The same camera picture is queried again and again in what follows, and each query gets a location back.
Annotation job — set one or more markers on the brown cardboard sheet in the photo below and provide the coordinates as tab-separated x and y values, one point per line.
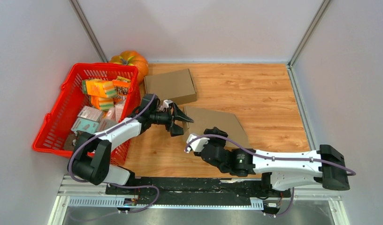
207	119

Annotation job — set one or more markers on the orange sponge pack lower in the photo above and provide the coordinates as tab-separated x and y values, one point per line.
101	103

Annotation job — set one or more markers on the brown netted item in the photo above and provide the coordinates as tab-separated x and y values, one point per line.
71	140

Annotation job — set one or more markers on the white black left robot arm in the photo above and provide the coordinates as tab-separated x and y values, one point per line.
90	161

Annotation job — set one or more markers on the teal cookie box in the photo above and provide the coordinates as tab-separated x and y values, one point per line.
84	125

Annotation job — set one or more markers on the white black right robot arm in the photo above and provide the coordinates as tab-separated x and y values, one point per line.
281	170

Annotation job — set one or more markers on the grey pink packet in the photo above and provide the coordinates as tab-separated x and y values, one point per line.
112	116

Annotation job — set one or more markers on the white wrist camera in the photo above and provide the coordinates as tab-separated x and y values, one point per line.
195	143
166	104

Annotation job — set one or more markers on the orange pumpkin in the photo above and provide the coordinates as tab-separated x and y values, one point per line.
132	58

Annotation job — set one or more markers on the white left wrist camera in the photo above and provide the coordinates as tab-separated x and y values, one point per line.
166	104

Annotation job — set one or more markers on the orange snack box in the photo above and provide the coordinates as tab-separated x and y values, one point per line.
121	85

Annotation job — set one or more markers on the brown cardboard box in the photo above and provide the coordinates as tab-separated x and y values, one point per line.
177	86

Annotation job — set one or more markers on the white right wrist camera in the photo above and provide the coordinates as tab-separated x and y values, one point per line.
195	143

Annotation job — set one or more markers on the orange sponge pack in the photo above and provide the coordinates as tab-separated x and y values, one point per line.
101	103
98	88

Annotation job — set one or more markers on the orange sponge pack upper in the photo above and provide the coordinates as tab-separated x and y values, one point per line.
98	88

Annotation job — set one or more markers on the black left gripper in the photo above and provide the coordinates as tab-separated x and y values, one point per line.
178	115

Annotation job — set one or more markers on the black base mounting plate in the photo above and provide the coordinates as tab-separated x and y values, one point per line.
198	191

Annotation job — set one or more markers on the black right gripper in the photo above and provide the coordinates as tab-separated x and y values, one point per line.
222	141

